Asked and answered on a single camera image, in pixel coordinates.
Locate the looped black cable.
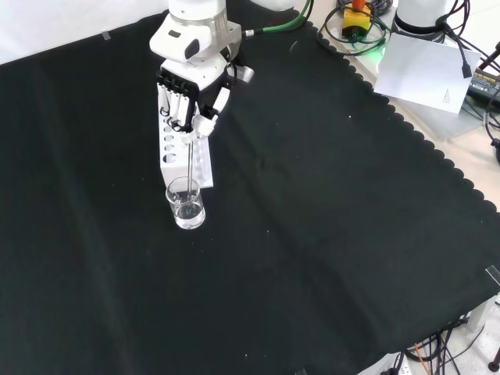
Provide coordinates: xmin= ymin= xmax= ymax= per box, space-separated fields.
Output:
xmin=318 ymin=0 xmax=392 ymax=55

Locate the white power strip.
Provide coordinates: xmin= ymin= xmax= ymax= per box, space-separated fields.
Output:
xmin=384 ymin=351 xmax=412 ymax=375

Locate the white test tube rack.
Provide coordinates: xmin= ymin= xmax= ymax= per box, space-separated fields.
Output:
xmin=157 ymin=105 xmax=216 ymax=190

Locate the black scalloped cloth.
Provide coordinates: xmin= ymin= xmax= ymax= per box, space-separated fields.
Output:
xmin=0 ymin=8 xmax=500 ymax=375

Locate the white paper sheet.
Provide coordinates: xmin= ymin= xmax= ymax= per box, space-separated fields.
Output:
xmin=373 ymin=31 xmax=481 ymax=115

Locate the pale board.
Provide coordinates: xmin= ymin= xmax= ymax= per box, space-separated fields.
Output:
xmin=318 ymin=0 xmax=500 ymax=144

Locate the thick green cable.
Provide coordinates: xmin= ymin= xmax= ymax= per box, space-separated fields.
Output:
xmin=241 ymin=0 xmax=316 ymax=38

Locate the white cylindrical base black ring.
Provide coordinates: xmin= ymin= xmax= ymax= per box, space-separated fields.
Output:
xmin=391 ymin=0 xmax=450 ymax=42

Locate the black cable with plug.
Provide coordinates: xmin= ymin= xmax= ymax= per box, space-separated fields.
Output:
xmin=432 ymin=0 xmax=472 ymax=80

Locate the black power adapter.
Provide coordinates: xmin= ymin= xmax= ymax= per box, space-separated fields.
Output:
xmin=466 ymin=68 xmax=500 ymax=102

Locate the black floor cable bundle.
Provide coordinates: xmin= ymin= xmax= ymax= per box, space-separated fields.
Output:
xmin=405 ymin=316 xmax=500 ymax=375

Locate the white box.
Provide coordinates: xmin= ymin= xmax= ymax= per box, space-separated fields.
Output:
xmin=466 ymin=299 xmax=494 ymax=334

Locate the clear glass beaker with liquid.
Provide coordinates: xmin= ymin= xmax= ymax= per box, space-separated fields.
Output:
xmin=165 ymin=177 xmax=207 ymax=230

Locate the thin green cable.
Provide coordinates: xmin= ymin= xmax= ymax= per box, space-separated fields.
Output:
xmin=346 ymin=18 xmax=392 ymax=51

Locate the glass rod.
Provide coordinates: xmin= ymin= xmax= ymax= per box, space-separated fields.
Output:
xmin=186 ymin=137 xmax=195 ymax=206

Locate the orange cable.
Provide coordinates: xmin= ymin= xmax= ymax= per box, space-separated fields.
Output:
xmin=412 ymin=341 xmax=433 ymax=375

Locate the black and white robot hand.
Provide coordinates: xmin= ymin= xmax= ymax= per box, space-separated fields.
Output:
xmin=155 ymin=43 xmax=255 ymax=144

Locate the yellow stop button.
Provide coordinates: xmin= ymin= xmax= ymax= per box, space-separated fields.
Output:
xmin=341 ymin=0 xmax=372 ymax=41

